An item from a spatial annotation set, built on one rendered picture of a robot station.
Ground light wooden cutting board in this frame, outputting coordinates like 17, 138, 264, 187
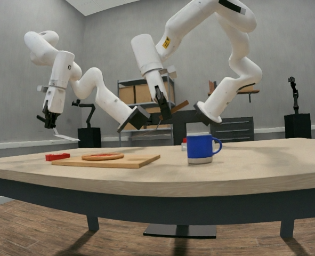
51, 154, 160, 169

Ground blue ceramic mug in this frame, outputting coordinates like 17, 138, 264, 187
187, 134, 222, 164

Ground margherita pizza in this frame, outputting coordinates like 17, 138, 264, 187
82, 153, 124, 161

